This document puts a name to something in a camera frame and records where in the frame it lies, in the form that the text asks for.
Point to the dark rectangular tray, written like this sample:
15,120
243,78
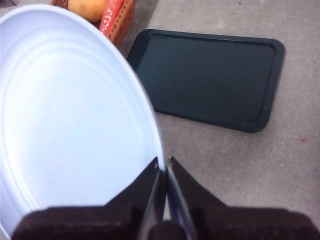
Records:
207,80

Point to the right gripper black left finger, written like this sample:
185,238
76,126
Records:
100,222

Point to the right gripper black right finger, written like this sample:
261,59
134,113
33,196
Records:
237,222

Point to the light blue round plate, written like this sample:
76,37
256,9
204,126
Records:
75,112

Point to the brown wicker basket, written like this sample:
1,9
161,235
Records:
123,23

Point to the yellow potato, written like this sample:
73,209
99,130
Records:
87,8

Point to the orange carrot with green leaves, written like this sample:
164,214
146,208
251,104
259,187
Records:
110,17

